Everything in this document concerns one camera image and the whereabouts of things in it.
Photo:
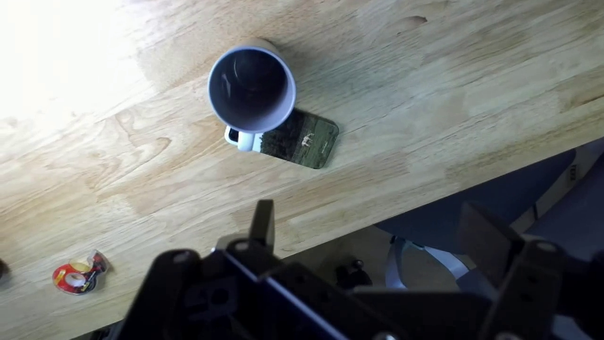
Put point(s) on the green foil packet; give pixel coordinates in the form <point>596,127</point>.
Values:
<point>305,140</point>

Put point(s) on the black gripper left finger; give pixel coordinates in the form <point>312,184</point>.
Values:
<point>263,221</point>

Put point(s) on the red candy wrapper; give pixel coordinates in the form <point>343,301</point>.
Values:
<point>78,274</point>

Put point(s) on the white ceramic mug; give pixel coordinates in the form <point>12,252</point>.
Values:
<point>252,87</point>

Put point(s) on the grey office chair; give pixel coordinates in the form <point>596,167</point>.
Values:
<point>503,189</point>

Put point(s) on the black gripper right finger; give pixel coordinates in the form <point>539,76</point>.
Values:
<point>488,242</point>

